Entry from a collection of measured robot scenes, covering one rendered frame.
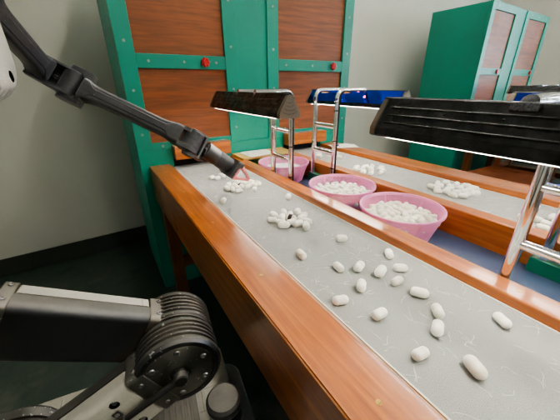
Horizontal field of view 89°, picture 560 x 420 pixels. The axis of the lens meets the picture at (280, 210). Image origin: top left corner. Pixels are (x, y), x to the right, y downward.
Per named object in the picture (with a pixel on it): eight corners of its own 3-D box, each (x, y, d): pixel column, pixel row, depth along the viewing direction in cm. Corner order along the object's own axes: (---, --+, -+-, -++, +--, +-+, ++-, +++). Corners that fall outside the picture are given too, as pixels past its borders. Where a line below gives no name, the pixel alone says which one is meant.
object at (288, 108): (279, 119, 86) (279, 93, 83) (209, 107, 134) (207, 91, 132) (301, 117, 90) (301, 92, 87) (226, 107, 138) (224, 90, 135)
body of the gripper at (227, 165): (232, 157, 107) (217, 147, 103) (243, 163, 99) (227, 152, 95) (222, 172, 107) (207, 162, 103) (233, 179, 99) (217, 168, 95)
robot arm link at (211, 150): (202, 155, 92) (210, 140, 93) (193, 155, 98) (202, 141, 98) (218, 166, 97) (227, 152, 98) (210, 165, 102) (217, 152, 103)
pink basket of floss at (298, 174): (302, 188, 138) (303, 169, 135) (251, 183, 145) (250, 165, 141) (312, 172, 162) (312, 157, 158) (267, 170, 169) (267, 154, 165)
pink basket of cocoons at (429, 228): (406, 262, 81) (412, 232, 77) (340, 226, 101) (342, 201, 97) (457, 237, 93) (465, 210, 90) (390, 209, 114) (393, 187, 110)
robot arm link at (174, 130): (49, 92, 82) (68, 60, 83) (60, 100, 87) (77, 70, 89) (192, 158, 89) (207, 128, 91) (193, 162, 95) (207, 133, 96)
